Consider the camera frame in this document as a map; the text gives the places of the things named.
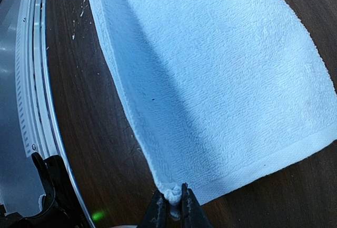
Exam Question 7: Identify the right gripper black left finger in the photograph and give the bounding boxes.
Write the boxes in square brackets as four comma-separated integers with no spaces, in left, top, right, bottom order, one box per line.
[137,190,168,228]

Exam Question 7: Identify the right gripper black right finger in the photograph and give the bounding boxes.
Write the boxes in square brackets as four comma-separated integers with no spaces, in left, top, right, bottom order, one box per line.
[181,183,213,228]

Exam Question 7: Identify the light blue towel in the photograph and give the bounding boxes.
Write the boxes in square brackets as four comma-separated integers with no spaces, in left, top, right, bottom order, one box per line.
[89,0,336,219]

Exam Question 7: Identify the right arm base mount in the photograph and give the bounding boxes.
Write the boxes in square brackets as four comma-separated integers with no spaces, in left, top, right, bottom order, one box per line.
[1,152,91,227]

